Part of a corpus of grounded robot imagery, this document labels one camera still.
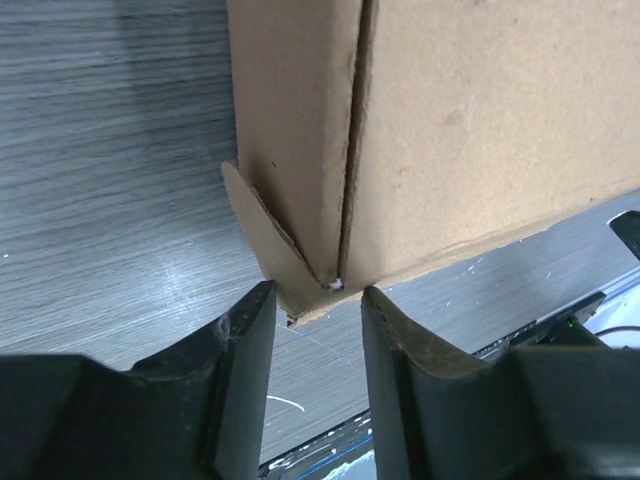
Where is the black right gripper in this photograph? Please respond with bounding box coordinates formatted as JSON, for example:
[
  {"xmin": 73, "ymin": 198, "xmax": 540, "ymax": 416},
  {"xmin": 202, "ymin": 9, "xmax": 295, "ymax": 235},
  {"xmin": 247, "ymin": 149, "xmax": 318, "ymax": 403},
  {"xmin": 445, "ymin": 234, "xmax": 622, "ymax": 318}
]
[{"xmin": 473, "ymin": 210, "xmax": 639, "ymax": 360}]

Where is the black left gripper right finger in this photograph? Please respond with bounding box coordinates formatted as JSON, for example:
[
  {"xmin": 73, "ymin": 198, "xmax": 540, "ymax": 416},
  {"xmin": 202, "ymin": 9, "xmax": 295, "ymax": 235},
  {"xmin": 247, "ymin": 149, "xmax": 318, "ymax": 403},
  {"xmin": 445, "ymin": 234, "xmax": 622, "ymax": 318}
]
[{"xmin": 361, "ymin": 287, "xmax": 639, "ymax": 479}]

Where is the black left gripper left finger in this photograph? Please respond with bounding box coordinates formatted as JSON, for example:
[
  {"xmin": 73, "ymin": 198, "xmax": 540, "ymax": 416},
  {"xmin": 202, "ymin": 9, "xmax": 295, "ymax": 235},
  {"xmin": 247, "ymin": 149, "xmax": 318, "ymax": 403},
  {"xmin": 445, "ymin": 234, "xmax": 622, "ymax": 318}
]
[{"xmin": 1, "ymin": 281, "xmax": 276, "ymax": 479}]

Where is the brown cardboard box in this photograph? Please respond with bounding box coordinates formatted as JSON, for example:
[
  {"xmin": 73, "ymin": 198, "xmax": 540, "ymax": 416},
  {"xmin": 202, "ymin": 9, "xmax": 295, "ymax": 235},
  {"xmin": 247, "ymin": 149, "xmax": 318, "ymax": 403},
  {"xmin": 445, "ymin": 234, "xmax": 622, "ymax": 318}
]
[{"xmin": 222, "ymin": 1, "xmax": 639, "ymax": 323}]

